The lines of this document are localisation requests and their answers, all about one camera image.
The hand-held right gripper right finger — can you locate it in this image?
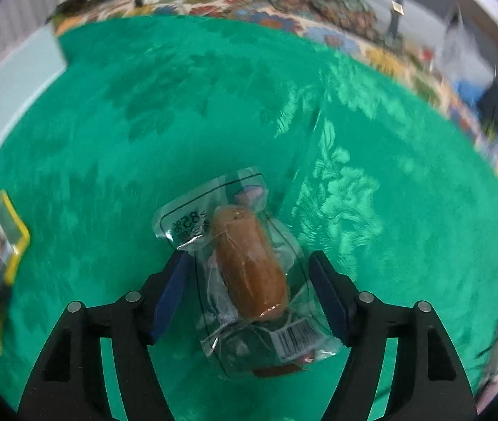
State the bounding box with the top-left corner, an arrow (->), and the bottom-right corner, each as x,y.
309,251 -> 478,421

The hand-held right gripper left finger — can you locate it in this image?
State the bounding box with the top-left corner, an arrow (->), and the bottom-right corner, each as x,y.
18,252 -> 190,421

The brown sausage clear packet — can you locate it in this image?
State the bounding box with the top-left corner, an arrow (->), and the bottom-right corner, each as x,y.
152,167 -> 343,380

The green patterned blanket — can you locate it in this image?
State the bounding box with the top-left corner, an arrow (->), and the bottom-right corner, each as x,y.
0,14 -> 498,421

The blue cloth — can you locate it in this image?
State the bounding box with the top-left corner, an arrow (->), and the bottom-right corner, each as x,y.
454,80 -> 487,107

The clear plastic bag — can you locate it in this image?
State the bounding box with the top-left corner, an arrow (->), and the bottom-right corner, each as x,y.
441,8 -> 492,80

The dark floral cloth bundle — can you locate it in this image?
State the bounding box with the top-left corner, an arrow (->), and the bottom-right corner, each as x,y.
270,0 -> 380,41

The grey strapped pillow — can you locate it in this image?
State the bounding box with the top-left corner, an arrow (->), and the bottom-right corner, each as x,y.
349,0 -> 498,67

